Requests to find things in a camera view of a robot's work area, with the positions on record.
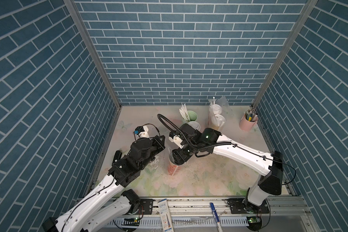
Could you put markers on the pencils in bucket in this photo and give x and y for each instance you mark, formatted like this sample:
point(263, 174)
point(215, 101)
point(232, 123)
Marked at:
point(251, 115)

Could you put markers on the beige cup white lid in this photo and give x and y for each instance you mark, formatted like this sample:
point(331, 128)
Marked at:
point(217, 122)

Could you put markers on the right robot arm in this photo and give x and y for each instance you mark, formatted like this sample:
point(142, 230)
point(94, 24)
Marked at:
point(191, 142)

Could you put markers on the red cup black lid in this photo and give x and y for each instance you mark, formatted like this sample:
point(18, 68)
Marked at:
point(173, 168)

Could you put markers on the green straw holder cup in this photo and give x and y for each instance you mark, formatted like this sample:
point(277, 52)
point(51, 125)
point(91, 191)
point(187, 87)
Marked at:
point(193, 116)

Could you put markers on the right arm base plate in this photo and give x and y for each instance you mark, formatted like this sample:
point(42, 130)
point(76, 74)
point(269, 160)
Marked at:
point(242, 206)

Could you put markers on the pink pencil bucket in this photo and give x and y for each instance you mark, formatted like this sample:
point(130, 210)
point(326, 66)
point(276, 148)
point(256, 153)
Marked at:
point(247, 125)

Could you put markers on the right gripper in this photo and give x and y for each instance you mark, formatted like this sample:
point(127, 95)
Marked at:
point(179, 156)

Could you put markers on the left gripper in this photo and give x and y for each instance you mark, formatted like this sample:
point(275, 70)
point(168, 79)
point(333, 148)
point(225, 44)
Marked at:
point(160, 146)

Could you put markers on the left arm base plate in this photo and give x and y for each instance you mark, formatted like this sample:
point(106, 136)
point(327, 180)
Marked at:
point(143, 207)

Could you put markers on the blue white marker pen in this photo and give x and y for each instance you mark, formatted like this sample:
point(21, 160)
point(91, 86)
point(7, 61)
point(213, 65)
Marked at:
point(216, 218)

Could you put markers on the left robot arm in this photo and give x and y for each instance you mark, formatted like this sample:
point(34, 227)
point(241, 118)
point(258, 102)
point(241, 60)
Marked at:
point(109, 199)

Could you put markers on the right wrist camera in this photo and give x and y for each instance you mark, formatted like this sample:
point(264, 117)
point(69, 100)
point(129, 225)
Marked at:
point(175, 137)

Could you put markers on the clear plastic carrier bag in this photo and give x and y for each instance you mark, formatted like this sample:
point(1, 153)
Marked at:
point(226, 111)

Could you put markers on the white blue label card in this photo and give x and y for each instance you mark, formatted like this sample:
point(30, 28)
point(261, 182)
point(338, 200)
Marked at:
point(165, 216)

